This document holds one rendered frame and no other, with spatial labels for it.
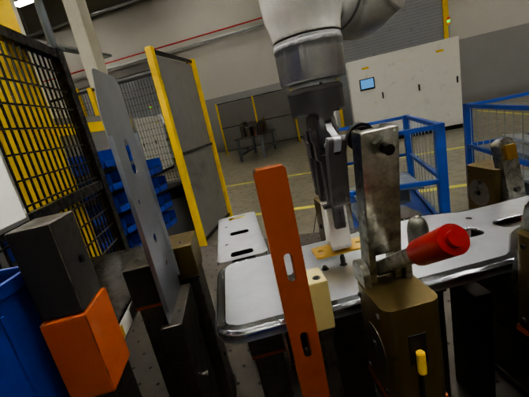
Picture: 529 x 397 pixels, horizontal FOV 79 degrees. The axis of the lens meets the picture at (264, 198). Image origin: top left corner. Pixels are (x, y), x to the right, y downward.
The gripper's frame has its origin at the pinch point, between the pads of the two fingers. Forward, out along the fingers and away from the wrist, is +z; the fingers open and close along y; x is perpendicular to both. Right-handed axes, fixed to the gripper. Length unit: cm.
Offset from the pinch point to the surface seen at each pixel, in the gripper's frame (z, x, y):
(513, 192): 6.9, -40.1, 11.4
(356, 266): -0.3, 2.5, -14.2
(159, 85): -60, 60, 262
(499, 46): -81, -1040, 1127
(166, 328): 7.0, 26.9, -5.0
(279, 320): 6.5, 11.9, -10.3
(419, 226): 3.0, -12.3, -1.4
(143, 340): 37, 50, 40
